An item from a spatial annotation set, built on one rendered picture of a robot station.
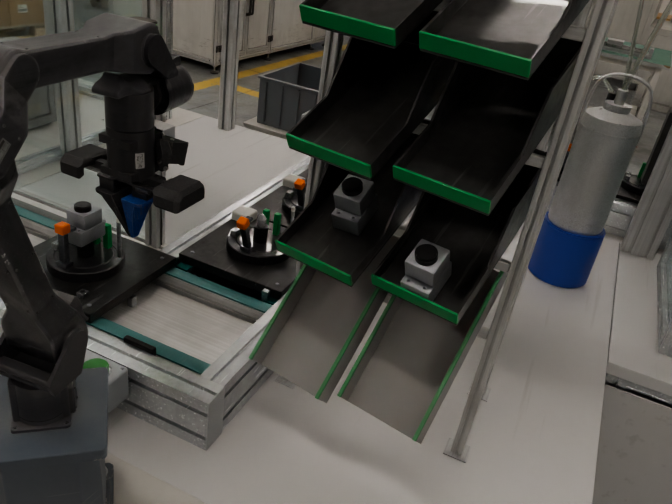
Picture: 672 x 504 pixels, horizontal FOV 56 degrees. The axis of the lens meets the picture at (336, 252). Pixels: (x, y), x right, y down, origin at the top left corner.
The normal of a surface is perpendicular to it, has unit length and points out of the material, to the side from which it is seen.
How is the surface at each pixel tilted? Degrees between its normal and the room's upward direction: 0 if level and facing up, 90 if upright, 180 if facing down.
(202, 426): 90
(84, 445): 0
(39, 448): 0
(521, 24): 25
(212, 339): 0
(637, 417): 90
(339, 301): 45
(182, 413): 90
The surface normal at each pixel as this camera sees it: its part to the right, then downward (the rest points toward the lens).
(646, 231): -0.41, 0.40
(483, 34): -0.11, -0.63
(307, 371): -0.30, -0.36
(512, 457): 0.14, -0.86
